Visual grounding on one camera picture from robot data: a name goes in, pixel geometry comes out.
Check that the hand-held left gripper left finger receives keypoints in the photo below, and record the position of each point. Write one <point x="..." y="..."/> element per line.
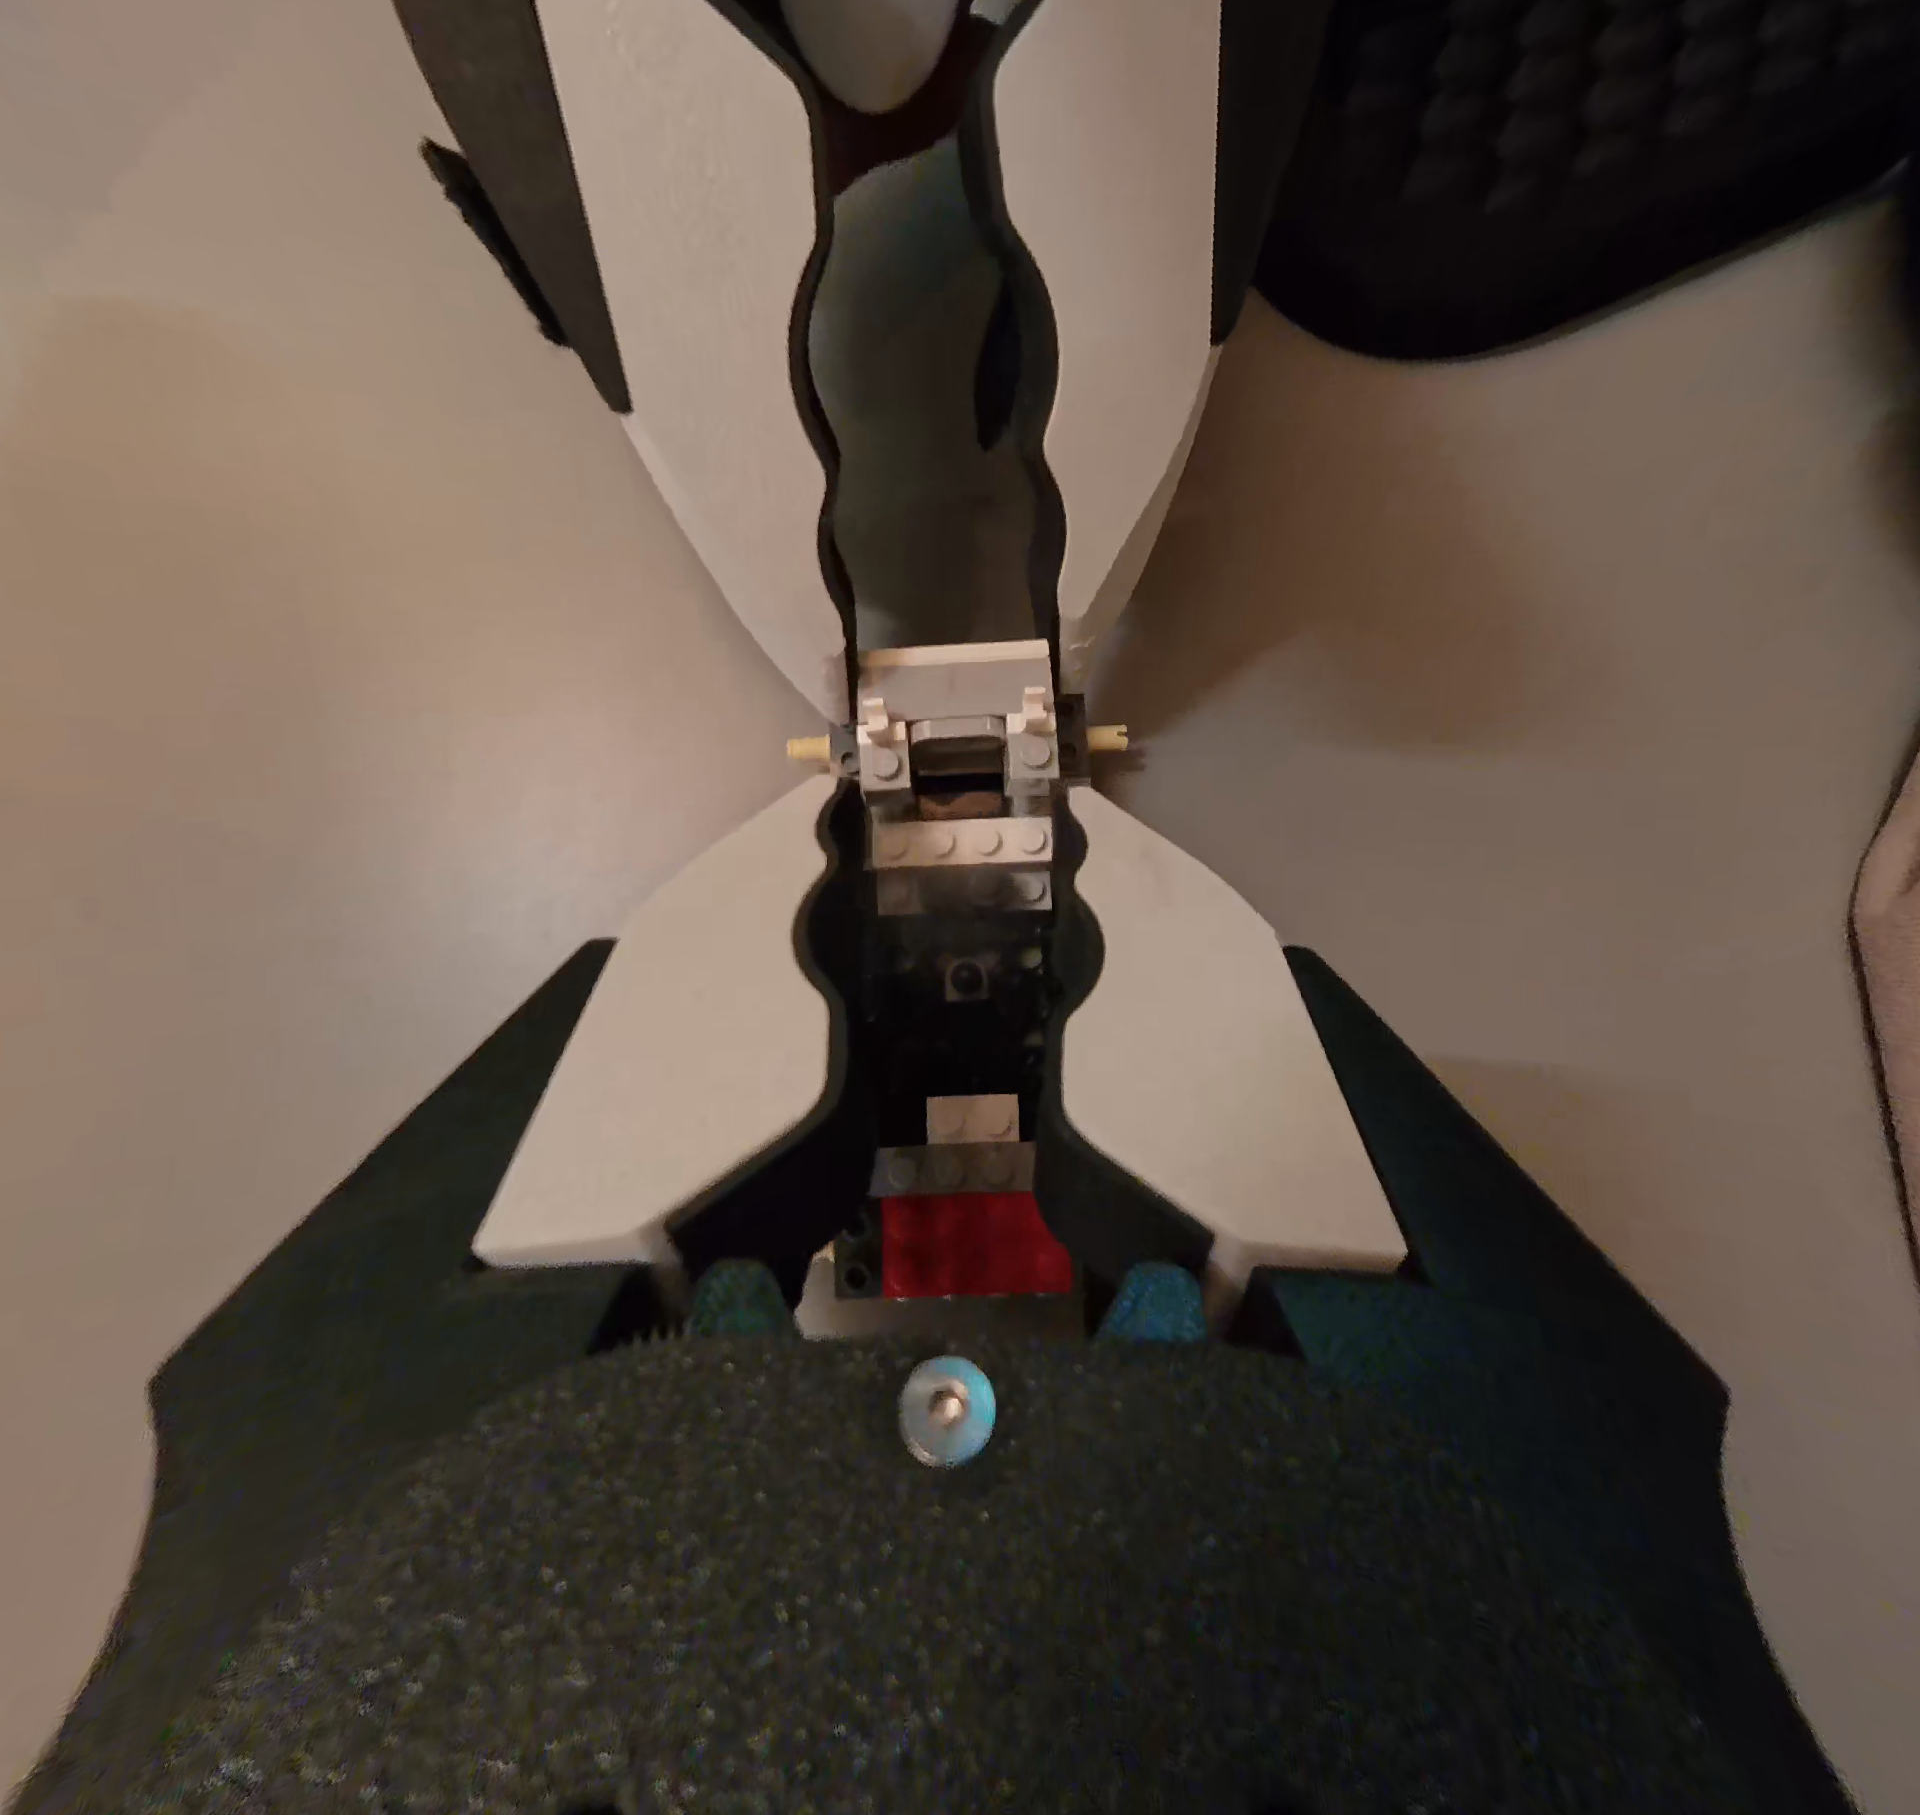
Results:
<point x="675" y="1036"/>

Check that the person's beige garment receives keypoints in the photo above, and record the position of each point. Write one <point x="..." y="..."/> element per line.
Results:
<point x="1898" y="1020"/>

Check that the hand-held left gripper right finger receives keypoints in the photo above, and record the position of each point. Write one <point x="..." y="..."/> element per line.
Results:
<point x="1200" y="1050"/>

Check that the toy brick car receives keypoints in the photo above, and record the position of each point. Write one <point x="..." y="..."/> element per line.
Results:
<point x="961" y="856"/>

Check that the white desk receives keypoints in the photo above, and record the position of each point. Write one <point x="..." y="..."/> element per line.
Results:
<point x="300" y="645"/>

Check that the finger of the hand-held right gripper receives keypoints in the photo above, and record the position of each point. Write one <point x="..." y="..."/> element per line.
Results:
<point x="675" y="270"/>
<point x="1117" y="194"/>

